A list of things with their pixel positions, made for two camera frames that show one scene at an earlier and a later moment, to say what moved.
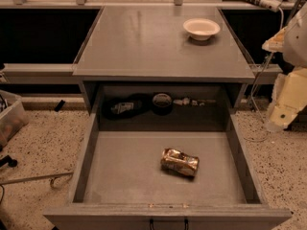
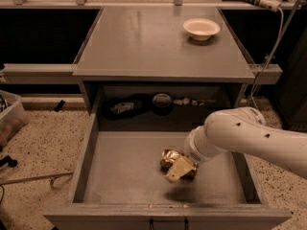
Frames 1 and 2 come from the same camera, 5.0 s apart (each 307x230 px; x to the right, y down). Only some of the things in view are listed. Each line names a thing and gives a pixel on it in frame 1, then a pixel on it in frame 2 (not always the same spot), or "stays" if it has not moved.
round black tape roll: x=161 y=103 stays
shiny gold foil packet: x=176 y=162 stays
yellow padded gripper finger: x=289 y=98 to x=181 y=167
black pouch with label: x=128 y=106 stays
